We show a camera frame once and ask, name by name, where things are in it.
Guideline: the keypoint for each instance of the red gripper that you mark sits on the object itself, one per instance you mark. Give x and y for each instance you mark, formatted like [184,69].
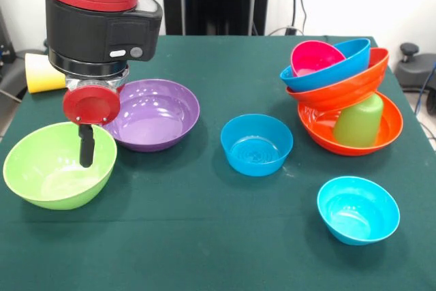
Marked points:
[90,105]

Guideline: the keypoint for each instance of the large green plastic bowl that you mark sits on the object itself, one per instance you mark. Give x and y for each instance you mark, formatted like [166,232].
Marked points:
[41,175]

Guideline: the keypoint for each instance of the small dark blue bowl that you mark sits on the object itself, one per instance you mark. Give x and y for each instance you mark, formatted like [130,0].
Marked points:
[257,146]

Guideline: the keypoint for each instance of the pink plastic bowl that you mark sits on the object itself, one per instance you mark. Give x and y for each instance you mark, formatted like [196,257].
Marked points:
[313,56]

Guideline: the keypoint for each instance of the orange plastic bowl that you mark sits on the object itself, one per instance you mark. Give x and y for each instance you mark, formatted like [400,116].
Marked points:
[354,90]
[317,134]

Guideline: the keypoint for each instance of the green plastic cup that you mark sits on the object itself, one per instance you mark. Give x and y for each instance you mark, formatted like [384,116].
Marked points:
[360,124]

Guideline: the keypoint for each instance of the large blue plastic bowl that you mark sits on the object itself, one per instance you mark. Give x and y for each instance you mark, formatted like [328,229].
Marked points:
[354,63]

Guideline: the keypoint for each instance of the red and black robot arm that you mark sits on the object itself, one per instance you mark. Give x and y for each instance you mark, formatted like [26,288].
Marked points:
[102,18]

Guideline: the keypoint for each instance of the purple plastic bowl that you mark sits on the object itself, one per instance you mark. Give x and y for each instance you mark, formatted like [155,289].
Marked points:
[163,117]

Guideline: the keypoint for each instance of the yellow plastic cup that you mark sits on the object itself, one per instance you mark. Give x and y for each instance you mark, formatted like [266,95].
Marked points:
[41,76]

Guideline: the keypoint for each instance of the black equipment base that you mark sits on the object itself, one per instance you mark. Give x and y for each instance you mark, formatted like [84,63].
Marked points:
[13,73]
[412,73]

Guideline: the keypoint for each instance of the dark green tablecloth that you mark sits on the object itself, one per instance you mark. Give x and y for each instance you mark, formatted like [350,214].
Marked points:
[204,257]

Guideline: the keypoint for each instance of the small cyan plastic bowl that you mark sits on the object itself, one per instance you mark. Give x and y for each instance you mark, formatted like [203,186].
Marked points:
[357,209]

